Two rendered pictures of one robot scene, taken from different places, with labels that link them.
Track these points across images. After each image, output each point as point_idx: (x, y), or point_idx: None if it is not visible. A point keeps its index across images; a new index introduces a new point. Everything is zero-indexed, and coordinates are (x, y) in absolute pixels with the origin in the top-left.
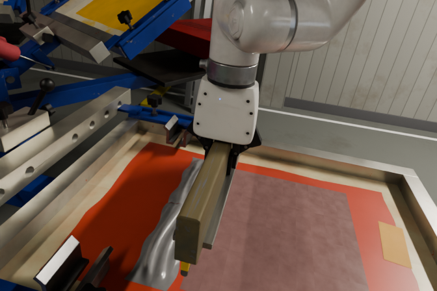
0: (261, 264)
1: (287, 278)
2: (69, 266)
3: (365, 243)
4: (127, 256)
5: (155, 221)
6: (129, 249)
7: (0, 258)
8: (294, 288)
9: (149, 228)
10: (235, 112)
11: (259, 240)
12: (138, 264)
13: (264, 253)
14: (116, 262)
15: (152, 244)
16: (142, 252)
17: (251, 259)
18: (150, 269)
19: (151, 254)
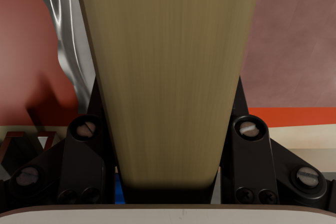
0: (282, 49)
1: (324, 61)
2: (17, 160)
3: None
4: (57, 90)
5: (42, 17)
6: (49, 80)
7: None
8: (330, 72)
9: (48, 37)
10: None
11: None
12: (81, 97)
13: (294, 25)
14: (50, 100)
15: (79, 73)
16: (72, 81)
17: (262, 45)
18: None
19: (90, 89)
